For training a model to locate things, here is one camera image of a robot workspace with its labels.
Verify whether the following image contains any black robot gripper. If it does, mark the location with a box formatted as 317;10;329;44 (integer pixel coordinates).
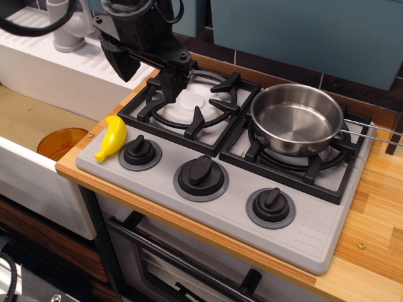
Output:
93;1;197;103

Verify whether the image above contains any stainless steel pan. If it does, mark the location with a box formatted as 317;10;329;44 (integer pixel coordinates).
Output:
250;84;401;157

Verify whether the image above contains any left black burner grate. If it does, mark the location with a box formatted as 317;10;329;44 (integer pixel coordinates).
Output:
118;69;261;156

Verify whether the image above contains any black burner grate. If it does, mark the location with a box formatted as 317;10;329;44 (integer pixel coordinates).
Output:
118;69;261;156
219;111;365;204

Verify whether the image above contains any yellow toy banana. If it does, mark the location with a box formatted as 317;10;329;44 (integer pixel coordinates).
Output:
94;115;127;162

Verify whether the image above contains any left black stove knob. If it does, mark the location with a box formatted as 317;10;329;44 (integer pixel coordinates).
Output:
118;135;162;172

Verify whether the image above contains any black stove knob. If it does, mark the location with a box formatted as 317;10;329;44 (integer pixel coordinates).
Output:
173;155;229;203
246;187;296;230
118;135;162;172

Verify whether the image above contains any grey toy faucet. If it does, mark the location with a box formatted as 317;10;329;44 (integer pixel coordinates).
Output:
46;0;94;53

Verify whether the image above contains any white toy sink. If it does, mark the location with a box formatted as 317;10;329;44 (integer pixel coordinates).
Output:
1;30;153;240

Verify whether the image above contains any middle black stove knob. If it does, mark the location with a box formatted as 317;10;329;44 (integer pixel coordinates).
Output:
173;155;229;203

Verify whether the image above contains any orange plastic cup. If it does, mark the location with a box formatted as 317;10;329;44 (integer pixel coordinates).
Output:
37;128;88;162

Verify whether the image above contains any grey toy stove top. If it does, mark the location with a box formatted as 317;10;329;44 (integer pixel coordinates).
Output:
74;65;377;274

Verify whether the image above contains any right black stove knob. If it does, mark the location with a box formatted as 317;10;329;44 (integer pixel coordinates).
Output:
246;187;296;230

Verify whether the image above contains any right black burner grate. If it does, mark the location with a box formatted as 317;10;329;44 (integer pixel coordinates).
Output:
219;111;365;204

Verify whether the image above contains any teal backsplash panel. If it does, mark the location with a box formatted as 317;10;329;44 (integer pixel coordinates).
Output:
173;1;402;90

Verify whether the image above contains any thick black braided cable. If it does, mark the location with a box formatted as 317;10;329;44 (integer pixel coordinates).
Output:
0;0;79;38

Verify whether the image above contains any toy oven door with handle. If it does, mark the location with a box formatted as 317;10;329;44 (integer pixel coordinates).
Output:
95;194;318;301

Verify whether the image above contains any black cable lower left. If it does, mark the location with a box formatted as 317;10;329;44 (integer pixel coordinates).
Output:
0;250;18;302

